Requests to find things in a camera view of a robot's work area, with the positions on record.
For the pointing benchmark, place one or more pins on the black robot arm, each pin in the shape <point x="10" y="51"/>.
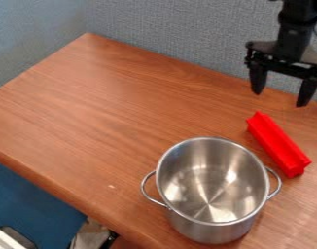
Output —
<point x="297" y="19"/>

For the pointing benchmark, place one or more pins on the grey table leg bracket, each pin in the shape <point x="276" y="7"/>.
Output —
<point x="93" y="236"/>

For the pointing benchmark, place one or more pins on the metal pot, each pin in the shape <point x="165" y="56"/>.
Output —
<point x="214" y="186"/>

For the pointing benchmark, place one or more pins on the white object at corner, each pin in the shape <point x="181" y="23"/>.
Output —
<point x="13" y="240"/>

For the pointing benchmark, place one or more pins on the red block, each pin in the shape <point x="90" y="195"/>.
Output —
<point x="277" y="144"/>

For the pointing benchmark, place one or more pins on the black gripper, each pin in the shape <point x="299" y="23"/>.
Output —
<point x="289" y="61"/>

